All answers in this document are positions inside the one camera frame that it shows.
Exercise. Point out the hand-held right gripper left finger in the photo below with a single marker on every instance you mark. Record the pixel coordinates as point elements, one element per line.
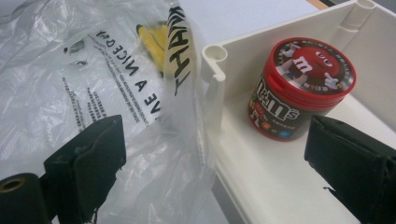
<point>93,165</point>

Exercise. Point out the clear printed plastic bag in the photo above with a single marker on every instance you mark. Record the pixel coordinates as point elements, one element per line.
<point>62,77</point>

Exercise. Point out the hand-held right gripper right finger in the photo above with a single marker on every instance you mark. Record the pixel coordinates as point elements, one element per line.
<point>351,161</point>

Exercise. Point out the white plastic bin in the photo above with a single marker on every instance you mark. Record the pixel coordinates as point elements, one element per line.
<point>280,180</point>

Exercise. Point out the red-lidded brown candy jar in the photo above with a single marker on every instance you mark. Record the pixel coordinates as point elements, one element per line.
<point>299,93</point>

